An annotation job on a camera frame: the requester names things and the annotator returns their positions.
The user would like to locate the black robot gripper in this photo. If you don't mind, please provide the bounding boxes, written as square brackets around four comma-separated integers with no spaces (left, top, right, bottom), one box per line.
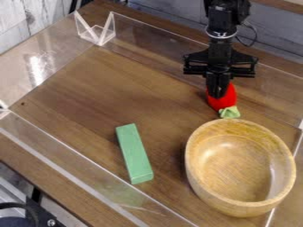
[183,38,258,98]

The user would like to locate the red felt strawberry toy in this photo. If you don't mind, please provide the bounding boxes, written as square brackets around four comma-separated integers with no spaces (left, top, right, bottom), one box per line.
[206,84,240,119]

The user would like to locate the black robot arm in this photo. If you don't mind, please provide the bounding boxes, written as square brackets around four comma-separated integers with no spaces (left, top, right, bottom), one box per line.
[183,0,258,98]

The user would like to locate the wooden bowl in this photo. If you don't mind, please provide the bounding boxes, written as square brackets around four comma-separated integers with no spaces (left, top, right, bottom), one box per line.
[184,119,296,217]

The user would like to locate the clear acrylic tray walls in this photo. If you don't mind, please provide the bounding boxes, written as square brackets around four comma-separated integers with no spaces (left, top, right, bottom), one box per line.
[0,6,303,227]

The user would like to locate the green rectangular block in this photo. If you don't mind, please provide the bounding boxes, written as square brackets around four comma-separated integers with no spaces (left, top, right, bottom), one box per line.
[116,123,154,184]

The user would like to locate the black clamp bracket with screw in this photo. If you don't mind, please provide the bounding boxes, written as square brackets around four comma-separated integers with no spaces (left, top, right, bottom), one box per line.
[25,198,67,227]

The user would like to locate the black cable loop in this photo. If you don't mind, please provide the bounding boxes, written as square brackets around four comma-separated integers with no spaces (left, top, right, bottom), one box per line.
[0,201,40,227]

